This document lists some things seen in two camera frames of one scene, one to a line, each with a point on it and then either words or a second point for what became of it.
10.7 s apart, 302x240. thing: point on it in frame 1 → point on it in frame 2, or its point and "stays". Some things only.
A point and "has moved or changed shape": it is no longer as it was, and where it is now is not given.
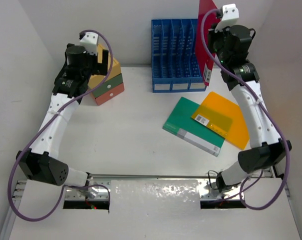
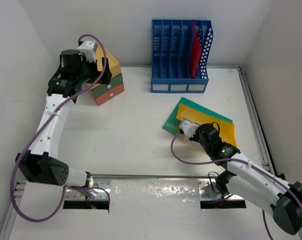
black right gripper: x=212 y=35 → x=194 y=137
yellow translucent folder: x=224 y=117 has moved or changed shape
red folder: x=210 y=23 → x=195 y=49
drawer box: x=105 y=87 stays
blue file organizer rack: x=174 y=66 stays
